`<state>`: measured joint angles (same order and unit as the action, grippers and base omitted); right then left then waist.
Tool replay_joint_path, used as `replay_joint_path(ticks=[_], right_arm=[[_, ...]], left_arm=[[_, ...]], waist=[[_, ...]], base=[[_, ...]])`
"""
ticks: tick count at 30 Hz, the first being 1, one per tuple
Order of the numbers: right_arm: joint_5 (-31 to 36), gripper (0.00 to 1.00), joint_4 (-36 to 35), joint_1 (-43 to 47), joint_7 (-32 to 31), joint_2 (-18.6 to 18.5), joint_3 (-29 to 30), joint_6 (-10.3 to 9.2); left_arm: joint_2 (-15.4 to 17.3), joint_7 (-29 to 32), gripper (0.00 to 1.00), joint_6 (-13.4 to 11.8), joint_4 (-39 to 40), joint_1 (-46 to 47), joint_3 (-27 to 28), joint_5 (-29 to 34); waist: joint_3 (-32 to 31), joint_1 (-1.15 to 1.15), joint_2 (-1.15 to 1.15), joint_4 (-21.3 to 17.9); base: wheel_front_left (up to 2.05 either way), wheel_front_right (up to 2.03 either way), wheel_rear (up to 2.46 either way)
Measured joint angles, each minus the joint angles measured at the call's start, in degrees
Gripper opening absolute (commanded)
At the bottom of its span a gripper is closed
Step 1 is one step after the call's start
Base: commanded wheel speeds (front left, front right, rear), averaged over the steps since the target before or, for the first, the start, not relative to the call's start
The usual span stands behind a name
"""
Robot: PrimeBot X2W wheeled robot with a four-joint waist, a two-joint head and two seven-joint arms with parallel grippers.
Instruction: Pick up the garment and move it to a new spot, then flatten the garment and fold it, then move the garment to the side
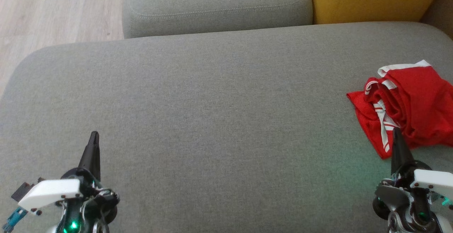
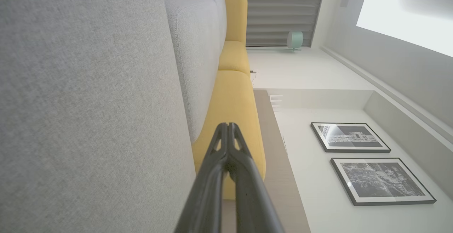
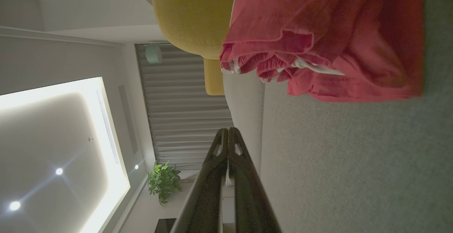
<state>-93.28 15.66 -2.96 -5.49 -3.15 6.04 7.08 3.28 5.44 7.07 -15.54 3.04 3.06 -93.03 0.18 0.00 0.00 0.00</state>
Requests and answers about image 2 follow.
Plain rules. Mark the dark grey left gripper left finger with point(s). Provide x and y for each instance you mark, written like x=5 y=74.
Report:
x=205 y=204

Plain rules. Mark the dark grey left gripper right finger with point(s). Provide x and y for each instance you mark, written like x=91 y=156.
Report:
x=251 y=204

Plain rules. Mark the large yellow sofa backrest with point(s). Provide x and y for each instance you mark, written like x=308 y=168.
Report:
x=233 y=98

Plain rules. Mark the small black framed picture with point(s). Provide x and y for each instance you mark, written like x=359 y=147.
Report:
x=350 y=137

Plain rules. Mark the large black framed picture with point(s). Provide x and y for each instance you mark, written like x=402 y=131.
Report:
x=382 y=180

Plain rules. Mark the long grey sofa seat cushion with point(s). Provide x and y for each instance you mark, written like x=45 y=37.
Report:
x=194 y=66

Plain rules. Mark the narrow yellow sofa backrest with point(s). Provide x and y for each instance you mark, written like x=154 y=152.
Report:
x=233 y=57

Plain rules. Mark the large grey sofa chaise seat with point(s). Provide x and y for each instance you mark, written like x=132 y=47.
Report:
x=88 y=102

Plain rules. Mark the mint green floor lamp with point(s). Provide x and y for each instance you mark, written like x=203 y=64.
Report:
x=295 y=40

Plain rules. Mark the short grey sofa seat cushion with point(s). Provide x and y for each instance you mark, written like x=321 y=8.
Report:
x=221 y=20

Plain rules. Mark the medium yellow sofa backrest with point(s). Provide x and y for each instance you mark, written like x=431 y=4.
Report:
x=235 y=17

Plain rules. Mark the grey pleated curtain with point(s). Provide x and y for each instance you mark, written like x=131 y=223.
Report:
x=276 y=6

